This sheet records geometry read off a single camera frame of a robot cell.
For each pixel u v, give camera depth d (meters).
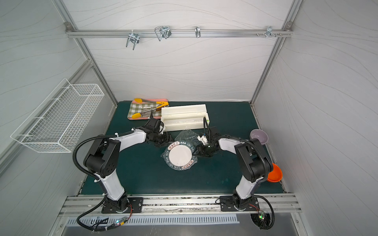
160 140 0.84
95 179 0.51
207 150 0.81
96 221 0.70
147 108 1.15
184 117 1.02
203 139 0.88
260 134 0.98
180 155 0.91
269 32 0.76
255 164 0.47
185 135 1.00
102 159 0.49
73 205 0.75
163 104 1.15
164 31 0.77
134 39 0.80
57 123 0.68
